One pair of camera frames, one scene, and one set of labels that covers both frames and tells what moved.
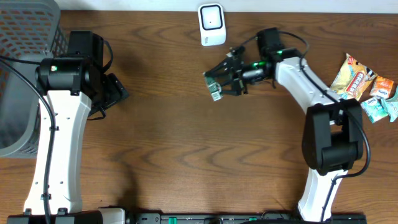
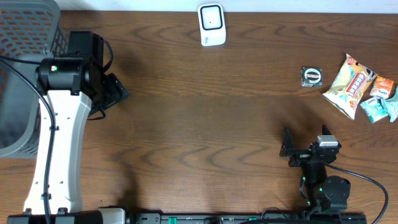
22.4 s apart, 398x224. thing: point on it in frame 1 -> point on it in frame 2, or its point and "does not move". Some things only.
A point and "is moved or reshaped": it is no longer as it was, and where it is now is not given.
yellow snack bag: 352,78 does not move
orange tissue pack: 381,88 does not move
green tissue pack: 375,109 does not move
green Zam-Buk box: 214,88 is moved or reshaped
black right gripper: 230,65 -> 300,155
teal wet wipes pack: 391,105 does not move
